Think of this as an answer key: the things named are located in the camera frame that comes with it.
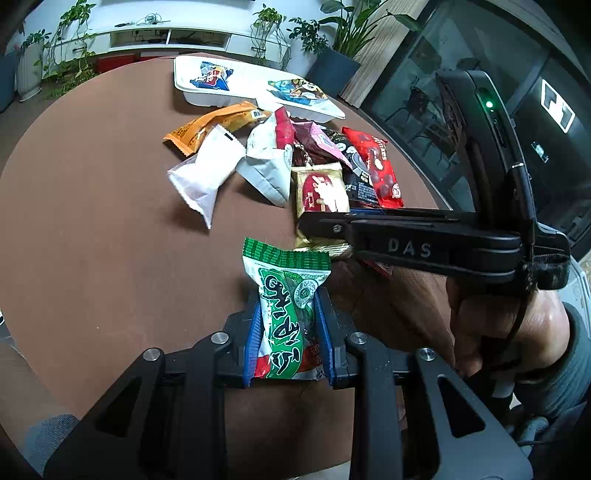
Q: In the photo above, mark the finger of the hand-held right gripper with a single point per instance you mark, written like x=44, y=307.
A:
x=415, y=247
x=415, y=213

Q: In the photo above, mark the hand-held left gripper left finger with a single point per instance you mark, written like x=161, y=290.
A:
x=251, y=344

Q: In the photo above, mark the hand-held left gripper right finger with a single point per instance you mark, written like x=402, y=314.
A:
x=323, y=344

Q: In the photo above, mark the green snack packet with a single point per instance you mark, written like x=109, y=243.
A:
x=286, y=300

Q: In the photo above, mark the red chocolate ball packet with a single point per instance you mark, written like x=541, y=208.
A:
x=378, y=166

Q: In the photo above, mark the black snack packet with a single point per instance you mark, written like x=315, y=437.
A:
x=358, y=177

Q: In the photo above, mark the gold red snack packet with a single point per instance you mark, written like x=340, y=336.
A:
x=321, y=191

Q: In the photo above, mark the pink snack packet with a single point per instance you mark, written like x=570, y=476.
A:
x=318, y=143

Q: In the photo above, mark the long red white snack packet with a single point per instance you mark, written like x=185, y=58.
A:
x=268, y=157

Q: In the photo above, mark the plain white snack packet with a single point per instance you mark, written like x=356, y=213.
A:
x=207, y=170

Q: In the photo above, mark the white plastic tray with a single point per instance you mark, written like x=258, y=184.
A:
x=249, y=81

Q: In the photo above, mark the orange snack packet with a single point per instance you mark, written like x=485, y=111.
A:
x=212, y=124

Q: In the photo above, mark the person's right forearm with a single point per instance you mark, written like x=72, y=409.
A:
x=572, y=369

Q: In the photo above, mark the person's right hand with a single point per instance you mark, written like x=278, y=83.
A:
x=489, y=323

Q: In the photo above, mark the large plant in dark pot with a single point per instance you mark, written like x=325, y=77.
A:
x=332, y=69

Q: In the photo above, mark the cartoon print snack packet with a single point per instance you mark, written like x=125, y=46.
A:
x=298, y=90

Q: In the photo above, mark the small leafy plant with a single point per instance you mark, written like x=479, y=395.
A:
x=308, y=37

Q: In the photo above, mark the climbing plant in white pot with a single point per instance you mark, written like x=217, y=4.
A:
x=270, y=37

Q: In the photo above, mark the blue snack packet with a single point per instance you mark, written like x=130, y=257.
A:
x=211, y=76

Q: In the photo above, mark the white low cabinet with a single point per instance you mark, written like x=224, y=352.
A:
x=161, y=39

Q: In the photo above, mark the trailing vine plant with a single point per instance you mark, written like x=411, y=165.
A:
x=69, y=41

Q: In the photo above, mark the grey blue pot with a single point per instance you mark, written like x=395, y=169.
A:
x=7, y=83

